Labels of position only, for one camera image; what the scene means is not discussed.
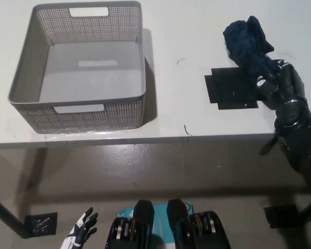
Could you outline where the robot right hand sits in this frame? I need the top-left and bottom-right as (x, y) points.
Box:
(256, 59), (305, 111)

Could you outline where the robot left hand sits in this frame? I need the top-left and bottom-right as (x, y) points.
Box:
(61, 206), (98, 249)

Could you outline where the navy folding umbrella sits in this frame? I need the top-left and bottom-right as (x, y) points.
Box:
(222, 15), (285, 156)

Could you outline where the black tape patch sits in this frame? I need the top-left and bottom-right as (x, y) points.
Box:
(204, 66), (261, 111)

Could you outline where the robot left black body block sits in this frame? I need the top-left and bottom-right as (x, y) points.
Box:
(103, 199), (156, 249)

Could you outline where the robot black body block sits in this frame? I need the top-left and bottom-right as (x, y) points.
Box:
(103, 199), (156, 249)
(167, 199), (228, 249)

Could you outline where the black table leg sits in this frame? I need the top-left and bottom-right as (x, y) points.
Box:
(0, 191), (33, 238)
(296, 197), (311, 226)

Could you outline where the robot right black body block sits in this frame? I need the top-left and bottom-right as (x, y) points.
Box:
(167, 199), (228, 249)

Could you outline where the grey perforated plastic basket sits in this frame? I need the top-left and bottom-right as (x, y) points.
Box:
(7, 0), (147, 134)

